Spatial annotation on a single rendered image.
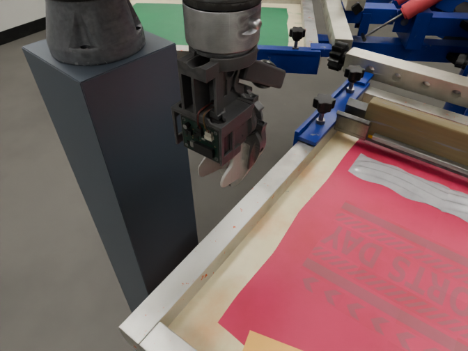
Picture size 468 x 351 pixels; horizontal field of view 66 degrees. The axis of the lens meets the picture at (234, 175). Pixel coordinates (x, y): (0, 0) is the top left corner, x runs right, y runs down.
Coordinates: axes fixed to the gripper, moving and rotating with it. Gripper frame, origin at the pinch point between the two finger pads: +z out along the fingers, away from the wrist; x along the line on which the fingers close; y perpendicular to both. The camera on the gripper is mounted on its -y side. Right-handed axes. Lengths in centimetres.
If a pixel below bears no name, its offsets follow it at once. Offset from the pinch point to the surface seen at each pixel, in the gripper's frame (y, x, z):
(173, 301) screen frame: 15.9, 1.4, 10.8
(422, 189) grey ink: -30.0, 22.9, 13.5
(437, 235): -20.7, 28.1, 14.0
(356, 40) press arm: -96, -16, 16
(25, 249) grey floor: 6, -119, 110
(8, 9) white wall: -131, -353, 82
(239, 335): 13.1, 10.4, 14.3
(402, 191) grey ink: -27.2, 19.9, 13.5
